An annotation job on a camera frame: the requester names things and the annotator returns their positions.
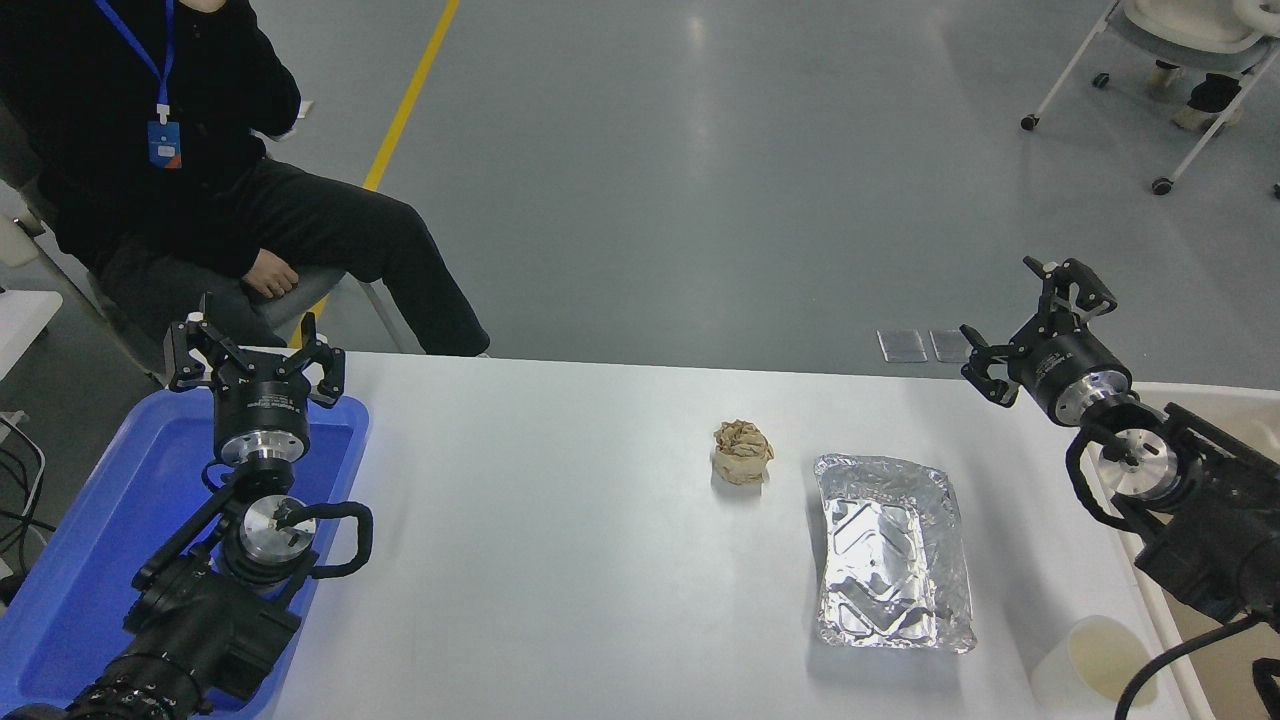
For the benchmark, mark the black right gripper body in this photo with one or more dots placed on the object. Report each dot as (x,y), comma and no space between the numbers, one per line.
(1060,362)

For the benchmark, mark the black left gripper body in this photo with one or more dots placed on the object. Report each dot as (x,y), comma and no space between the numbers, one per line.
(262,405)

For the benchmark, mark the white paper cup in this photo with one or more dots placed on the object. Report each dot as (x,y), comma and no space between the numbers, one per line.
(1085,665)

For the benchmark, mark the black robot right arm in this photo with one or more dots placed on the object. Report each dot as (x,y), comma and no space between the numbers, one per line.
(1200,530)

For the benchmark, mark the person's hand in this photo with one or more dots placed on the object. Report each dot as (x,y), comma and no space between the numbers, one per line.
(270,275)
(207,5)

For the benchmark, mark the clear floor plate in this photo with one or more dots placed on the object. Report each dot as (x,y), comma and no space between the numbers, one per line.
(952,345)
(902,345)

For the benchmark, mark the small white side table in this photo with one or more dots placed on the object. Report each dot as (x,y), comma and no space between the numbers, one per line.
(25,325)

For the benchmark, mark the person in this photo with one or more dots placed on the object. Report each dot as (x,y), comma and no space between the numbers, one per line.
(1212,95)
(120,200)

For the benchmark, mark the large pale bin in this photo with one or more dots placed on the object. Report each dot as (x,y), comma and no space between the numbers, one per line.
(1245,397)

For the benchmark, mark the blue plastic tray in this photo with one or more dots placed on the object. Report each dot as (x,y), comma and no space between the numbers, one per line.
(100,520)

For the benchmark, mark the silver foil tray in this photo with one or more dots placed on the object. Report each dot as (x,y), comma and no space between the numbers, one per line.
(890,550)

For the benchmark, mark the crumpled tan paper ball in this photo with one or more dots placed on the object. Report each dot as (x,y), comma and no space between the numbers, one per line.
(742,452)

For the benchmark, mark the white rolling chair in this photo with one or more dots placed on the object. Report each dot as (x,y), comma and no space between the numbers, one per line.
(1190,25)

